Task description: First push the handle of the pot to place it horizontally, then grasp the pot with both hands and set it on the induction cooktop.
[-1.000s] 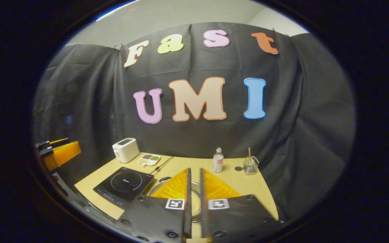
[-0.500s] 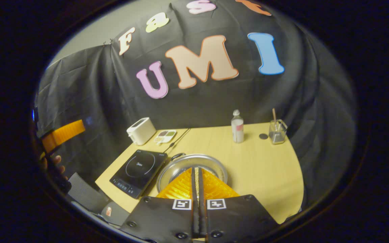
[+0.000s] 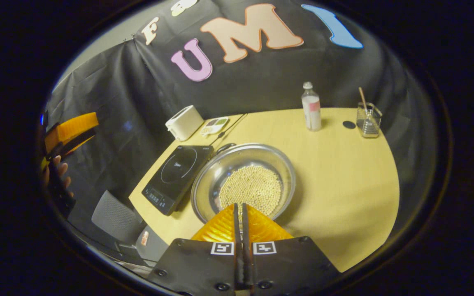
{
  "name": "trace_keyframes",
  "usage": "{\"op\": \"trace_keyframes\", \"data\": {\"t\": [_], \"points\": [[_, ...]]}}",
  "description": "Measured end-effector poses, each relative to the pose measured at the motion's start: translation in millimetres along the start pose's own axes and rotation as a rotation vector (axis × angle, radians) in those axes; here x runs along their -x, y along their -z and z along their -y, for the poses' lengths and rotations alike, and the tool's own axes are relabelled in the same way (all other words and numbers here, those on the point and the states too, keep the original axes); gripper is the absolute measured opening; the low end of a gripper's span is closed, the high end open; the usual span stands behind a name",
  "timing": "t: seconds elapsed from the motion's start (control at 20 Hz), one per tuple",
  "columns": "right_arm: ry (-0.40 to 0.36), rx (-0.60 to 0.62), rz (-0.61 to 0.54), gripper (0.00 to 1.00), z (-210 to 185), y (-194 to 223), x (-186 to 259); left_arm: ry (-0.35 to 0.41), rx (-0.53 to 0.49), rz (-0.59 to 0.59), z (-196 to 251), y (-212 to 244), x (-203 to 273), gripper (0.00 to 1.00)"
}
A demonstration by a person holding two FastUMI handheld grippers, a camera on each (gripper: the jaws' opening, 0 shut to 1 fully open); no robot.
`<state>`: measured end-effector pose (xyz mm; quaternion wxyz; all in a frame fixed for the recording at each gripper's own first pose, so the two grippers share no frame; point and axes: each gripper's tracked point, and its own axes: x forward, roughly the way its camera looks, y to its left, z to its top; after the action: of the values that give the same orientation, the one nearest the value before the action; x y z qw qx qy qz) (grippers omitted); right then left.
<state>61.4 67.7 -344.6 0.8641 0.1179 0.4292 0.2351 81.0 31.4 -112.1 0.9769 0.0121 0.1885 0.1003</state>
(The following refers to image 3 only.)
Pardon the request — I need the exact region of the pile of yellow beans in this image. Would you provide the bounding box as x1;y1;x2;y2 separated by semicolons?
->
218;165;283;219

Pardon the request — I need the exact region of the gray chair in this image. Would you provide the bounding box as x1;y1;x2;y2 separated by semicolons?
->
91;190;147;245

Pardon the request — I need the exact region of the black power cable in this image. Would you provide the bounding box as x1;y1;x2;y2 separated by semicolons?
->
210;113;249;153

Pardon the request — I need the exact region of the clear utensil holder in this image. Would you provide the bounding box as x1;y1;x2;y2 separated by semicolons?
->
356;102;383;139

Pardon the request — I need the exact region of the stainless steel pot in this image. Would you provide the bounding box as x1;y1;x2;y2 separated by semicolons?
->
191;143;297;225

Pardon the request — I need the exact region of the white compartment dish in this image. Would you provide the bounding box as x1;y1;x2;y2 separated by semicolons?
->
200;116;230;137

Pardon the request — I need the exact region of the white toaster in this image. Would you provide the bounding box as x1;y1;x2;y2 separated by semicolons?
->
165;105;204;142

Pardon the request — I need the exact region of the clear bottle with pink label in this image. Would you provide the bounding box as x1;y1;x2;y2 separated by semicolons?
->
301;81;322;132

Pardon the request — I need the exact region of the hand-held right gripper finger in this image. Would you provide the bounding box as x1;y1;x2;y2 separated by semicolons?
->
148;203;243;296
243;203;341;295

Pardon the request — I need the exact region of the gray box with pink sticker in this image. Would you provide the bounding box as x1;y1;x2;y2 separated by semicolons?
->
135;225;170;264

